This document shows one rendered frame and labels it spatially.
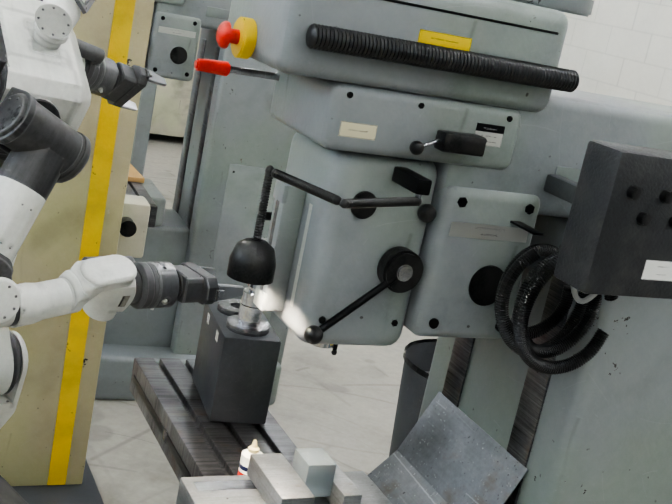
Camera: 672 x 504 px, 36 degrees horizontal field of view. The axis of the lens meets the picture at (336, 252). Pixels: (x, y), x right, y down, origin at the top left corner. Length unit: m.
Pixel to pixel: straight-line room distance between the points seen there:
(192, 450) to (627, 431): 0.80
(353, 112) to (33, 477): 2.46
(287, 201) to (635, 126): 0.60
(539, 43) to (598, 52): 6.32
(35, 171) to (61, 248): 1.64
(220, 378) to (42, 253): 1.39
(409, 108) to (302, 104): 0.17
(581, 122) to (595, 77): 6.19
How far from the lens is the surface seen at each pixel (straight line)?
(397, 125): 1.56
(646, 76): 7.54
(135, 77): 2.46
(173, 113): 10.16
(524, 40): 1.64
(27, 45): 1.94
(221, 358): 2.11
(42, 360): 3.55
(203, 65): 1.66
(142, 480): 3.92
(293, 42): 1.46
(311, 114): 1.57
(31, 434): 3.66
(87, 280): 1.87
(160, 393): 2.26
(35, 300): 1.83
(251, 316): 2.13
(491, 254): 1.71
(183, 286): 2.00
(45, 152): 1.79
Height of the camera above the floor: 1.88
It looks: 15 degrees down
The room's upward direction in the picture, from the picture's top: 12 degrees clockwise
